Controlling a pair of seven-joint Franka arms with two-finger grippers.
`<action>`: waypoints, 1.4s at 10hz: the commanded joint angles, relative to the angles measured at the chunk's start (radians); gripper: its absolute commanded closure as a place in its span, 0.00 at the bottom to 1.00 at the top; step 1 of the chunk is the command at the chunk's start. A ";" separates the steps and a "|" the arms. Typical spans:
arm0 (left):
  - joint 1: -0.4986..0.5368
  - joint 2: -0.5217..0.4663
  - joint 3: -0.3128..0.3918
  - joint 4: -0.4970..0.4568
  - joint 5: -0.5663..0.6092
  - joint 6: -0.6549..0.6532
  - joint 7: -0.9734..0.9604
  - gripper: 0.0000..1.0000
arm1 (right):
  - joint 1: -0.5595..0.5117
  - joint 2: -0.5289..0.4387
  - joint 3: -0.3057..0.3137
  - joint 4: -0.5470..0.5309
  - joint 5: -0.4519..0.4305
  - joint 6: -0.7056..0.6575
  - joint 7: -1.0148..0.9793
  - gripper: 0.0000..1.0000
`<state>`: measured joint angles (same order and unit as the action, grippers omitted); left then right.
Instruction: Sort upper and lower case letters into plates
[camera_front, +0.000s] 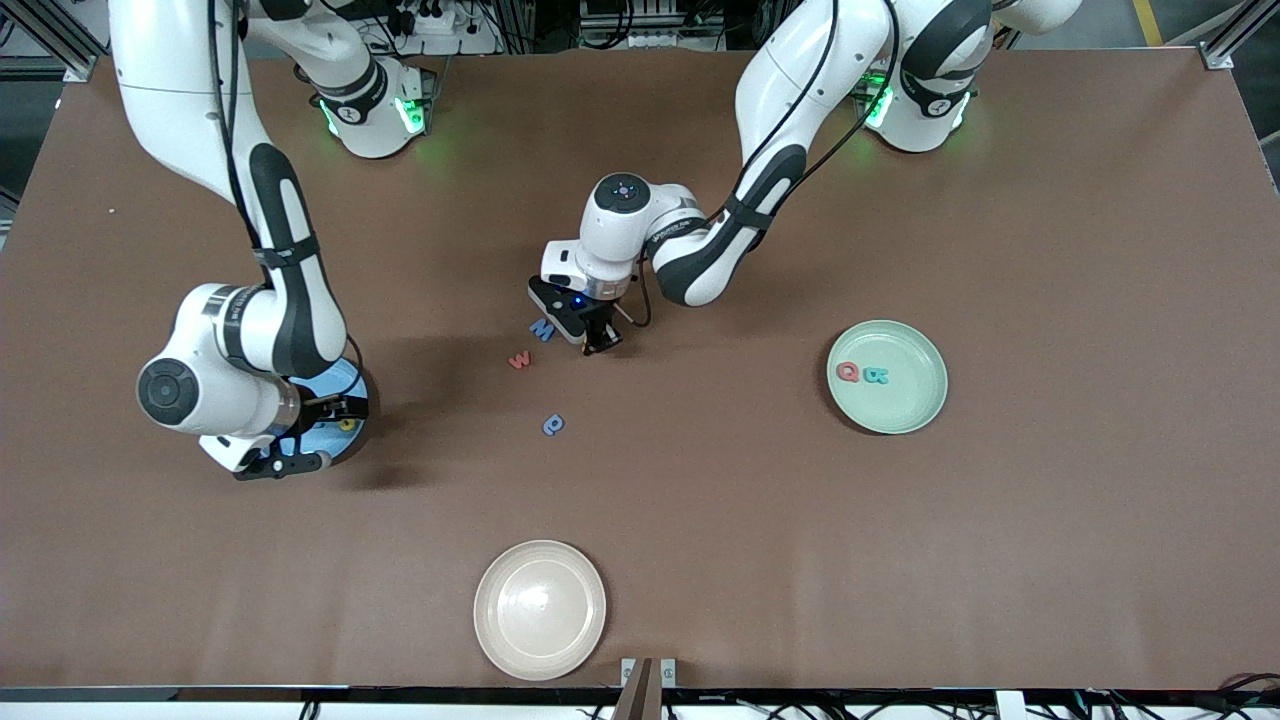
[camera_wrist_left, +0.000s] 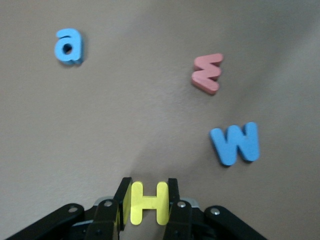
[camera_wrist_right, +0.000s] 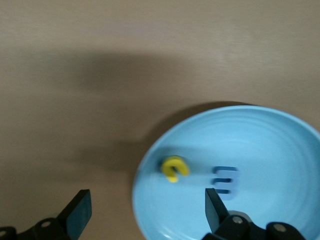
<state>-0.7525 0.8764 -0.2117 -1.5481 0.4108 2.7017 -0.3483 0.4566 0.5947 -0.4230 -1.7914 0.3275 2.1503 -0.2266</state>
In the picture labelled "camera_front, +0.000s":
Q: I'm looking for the blue plate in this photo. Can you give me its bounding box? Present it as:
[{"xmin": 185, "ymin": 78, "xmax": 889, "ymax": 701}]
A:
[{"xmin": 285, "ymin": 357, "xmax": 370, "ymax": 468}]

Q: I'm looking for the beige plate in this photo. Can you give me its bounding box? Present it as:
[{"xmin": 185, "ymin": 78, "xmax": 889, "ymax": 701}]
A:
[{"xmin": 473, "ymin": 540, "xmax": 608, "ymax": 683}]

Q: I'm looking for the green plate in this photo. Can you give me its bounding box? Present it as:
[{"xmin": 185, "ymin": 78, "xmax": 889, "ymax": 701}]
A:
[{"xmin": 826, "ymin": 319, "xmax": 949, "ymax": 436}]

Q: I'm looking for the white power strip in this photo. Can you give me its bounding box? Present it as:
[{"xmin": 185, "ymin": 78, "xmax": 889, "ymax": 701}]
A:
[{"xmin": 385, "ymin": 0, "xmax": 501, "ymax": 57}]

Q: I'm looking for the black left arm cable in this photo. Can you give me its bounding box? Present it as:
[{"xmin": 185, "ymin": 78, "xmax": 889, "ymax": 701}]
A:
[{"xmin": 612, "ymin": 0, "xmax": 901, "ymax": 329}]

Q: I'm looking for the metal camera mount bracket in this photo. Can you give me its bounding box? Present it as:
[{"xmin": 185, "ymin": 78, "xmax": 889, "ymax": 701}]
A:
[{"xmin": 620, "ymin": 657, "xmax": 678, "ymax": 720}]

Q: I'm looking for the aluminium frame profile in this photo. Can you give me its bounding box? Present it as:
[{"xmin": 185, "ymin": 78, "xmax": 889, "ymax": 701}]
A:
[
  {"xmin": 0, "ymin": 0, "xmax": 126, "ymax": 83},
  {"xmin": 1198, "ymin": 0, "xmax": 1280, "ymax": 71}
]

